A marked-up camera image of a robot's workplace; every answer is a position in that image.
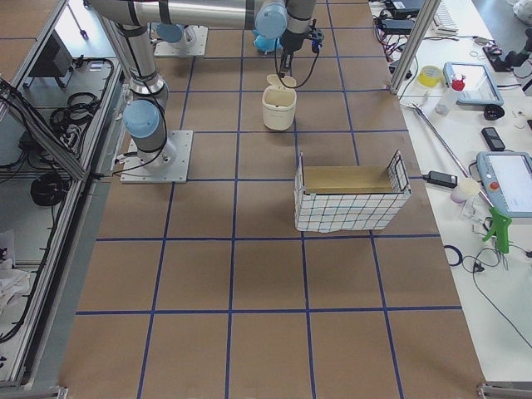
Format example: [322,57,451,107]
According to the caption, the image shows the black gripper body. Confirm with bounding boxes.
[282,31,307,54]

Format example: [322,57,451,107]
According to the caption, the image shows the white trash can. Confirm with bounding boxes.
[262,74,297,131]

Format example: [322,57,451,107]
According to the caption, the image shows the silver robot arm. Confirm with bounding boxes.
[91,1,323,172]
[155,23,196,44]

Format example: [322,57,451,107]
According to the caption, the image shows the blue teddy bear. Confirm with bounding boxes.
[252,29,282,54]

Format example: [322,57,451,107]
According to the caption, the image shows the black power adapter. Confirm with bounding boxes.
[379,19,415,35]

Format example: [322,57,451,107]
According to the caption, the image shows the long metal rod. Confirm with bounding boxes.
[410,103,495,210]

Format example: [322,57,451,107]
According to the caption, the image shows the yellow tape roll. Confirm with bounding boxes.
[417,65,442,87]

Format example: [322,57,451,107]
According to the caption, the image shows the white checkered fabric basket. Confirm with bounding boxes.
[294,150,411,234]

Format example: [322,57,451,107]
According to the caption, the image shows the clear bottle red cap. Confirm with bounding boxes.
[435,74,466,116]

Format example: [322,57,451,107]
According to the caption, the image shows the far blue teach pendant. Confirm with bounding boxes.
[443,62,504,106]

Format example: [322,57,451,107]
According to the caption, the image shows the blue teach pendant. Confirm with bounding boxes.
[443,62,504,106]
[476,151,531,218]

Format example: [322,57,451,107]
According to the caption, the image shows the black round dish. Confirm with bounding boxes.
[483,104,505,121]

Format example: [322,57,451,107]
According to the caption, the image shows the white paper cup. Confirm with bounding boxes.
[450,177,480,204]

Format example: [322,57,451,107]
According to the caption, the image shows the black phone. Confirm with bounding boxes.
[481,127,505,152]

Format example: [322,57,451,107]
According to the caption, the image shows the near blue teach pendant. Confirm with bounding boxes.
[476,151,531,218]

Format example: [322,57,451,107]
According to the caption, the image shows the green plastic gun tool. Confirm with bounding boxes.
[482,206,512,254]

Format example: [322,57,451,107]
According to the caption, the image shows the crumpled white cloth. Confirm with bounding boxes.
[1,229,31,312]

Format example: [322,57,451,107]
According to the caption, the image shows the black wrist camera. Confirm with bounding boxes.
[308,27,324,55]

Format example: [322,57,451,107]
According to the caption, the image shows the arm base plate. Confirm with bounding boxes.
[155,24,209,57]
[120,131,194,184]

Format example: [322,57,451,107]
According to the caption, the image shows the aluminium frame post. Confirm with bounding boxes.
[389,0,441,95]

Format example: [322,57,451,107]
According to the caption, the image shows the coiled black cables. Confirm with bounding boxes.
[49,91,103,142]

